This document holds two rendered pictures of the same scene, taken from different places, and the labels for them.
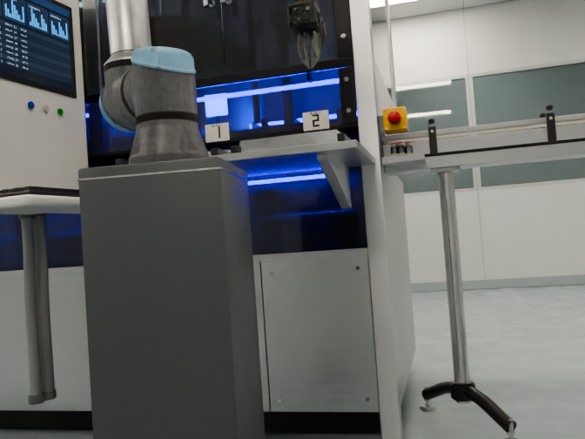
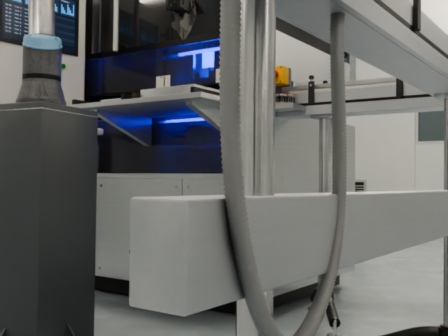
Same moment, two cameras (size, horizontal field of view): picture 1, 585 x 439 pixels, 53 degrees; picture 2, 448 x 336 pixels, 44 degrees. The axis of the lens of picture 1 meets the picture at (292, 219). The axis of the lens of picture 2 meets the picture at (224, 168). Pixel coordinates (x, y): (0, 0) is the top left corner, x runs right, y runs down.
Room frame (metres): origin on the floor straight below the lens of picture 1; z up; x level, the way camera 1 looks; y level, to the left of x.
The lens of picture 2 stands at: (-0.32, -0.91, 0.57)
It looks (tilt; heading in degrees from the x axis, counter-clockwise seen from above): 1 degrees up; 20
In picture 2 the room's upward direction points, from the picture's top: 1 degrees clockwise
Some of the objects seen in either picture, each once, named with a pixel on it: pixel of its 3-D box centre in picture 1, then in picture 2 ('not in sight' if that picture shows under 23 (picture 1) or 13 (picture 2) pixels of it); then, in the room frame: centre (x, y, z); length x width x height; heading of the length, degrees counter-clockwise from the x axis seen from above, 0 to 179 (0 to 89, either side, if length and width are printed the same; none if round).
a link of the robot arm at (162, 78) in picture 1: (163, 84); (42, 55); (1.12, 0.23, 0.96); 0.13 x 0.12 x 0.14; 38
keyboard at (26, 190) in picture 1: (65, 195); not in sight; (1.72, 0.65, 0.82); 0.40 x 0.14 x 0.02; 158
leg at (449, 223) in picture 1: (454, 284); (324, 209); (1.96, -0.52, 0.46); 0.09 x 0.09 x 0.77; 75
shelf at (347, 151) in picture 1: (252, 166); (168, 108); (1.78, 0.11, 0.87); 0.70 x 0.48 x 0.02; 75
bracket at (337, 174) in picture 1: (335, 184); (215, 123); (1.71, -0.13, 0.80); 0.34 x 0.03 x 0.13; 165
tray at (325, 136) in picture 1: (304, 150); (194, 97); (1.70, -0.05, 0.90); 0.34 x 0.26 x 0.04; 165
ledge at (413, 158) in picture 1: (404, 160); (287, 108); (1.90, -0.37, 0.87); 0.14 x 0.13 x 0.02; 165
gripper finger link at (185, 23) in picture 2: (313, 48); (184, 25); (1.51, -0.09, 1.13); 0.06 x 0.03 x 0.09; 165
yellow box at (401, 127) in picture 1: (395, 120); (279, 76); (1.86, -0.35, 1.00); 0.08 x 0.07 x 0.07; 165
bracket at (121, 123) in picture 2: not in sight; (123, 129); (1.84, 0.35, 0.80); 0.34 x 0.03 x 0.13; 165
